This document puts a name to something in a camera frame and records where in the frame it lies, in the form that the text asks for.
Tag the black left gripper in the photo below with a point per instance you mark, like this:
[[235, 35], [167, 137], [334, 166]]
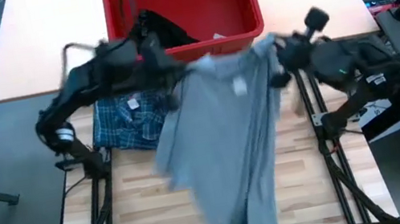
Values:
[[154, 58]]

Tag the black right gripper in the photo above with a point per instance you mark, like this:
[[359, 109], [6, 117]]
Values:
[[294, 53]]

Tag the blue plaid garment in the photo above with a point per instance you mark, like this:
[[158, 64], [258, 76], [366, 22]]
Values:
[[124, 118]]

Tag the blue plaid pajama pants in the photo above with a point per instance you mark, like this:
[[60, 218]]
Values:
[[128, 147]]

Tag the grey garment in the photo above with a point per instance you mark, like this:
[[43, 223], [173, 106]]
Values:
[[224, 136]]

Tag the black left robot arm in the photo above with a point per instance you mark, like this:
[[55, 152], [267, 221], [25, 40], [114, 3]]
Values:
[[93, 81]]

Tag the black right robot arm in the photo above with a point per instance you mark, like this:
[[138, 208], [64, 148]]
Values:
[[346, 59]]

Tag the red plastic laundry bin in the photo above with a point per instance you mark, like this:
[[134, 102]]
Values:
[[207, 9]]

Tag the black crumpled garment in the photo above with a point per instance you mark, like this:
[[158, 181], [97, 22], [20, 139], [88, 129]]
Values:
[[170, 31]]

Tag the small white paper scrap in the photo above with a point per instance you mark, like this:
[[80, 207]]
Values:
[[219, 36]]

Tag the white cardboard box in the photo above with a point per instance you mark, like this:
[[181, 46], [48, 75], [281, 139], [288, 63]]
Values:
[[381, 112]]

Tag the red electronic device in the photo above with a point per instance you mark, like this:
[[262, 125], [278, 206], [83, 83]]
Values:
[[380, 9]]

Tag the small black bar-shaped object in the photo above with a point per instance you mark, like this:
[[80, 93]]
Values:
[[66, 164]]

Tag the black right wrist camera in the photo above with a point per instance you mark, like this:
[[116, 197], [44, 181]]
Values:
[[316, 19]]

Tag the black aluminium table frame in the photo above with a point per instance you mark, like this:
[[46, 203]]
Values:
[[333, 175]]

